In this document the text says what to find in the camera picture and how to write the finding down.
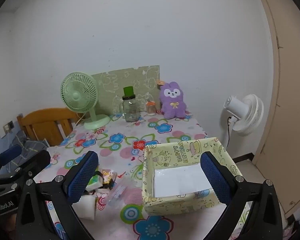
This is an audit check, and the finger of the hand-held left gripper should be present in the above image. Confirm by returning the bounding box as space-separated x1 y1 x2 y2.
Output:
0 150 51 192
0 145 23 175

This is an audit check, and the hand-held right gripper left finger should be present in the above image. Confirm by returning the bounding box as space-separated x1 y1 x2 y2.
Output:
15 151 99 240

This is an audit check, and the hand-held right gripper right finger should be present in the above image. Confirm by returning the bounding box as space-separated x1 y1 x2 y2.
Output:
200 151 283 240

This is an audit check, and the white soft pack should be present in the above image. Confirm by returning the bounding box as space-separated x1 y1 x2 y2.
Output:
72 194 98 221

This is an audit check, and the clear plastic pack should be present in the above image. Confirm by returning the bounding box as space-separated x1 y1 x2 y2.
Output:
104 177 138 207

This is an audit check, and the yellow printed storage box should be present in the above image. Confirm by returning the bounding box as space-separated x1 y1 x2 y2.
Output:
142 137 244 216

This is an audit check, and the grey plaid pillow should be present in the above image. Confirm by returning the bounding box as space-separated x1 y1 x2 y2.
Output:
5 130 49 167

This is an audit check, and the wooden chair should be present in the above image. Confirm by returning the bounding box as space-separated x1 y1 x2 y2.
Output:
17 107 87 147

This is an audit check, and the white standing fan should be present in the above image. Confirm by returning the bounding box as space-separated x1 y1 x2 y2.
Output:
220 94 265 147

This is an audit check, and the green desk fan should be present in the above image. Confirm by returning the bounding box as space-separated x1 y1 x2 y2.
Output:
60 72 111 130

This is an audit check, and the glass jar green lid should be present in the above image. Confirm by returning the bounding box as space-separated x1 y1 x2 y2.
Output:
119 86 141 122

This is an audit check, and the purple plush rabbit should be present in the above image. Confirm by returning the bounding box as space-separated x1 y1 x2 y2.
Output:
156 80 188 119

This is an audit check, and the pink printed cloth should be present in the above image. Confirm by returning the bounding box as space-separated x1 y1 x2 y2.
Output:
284 220 300 240

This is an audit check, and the small bottle orange cap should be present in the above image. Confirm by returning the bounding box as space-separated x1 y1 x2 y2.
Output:
146 99 157 116

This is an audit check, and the beige door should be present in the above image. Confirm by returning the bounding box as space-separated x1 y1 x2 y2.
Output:
252 0 300 220

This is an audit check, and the green patterned board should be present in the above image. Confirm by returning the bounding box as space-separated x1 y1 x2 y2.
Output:
91 65 161 115

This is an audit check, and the wall socket panel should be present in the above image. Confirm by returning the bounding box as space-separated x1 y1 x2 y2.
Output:
2 121 15 133

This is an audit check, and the black fan cable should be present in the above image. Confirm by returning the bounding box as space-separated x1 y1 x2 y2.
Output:
225 116 232 147

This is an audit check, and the pale desk fan cable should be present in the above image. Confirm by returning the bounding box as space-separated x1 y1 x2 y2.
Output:
72 112 87 130

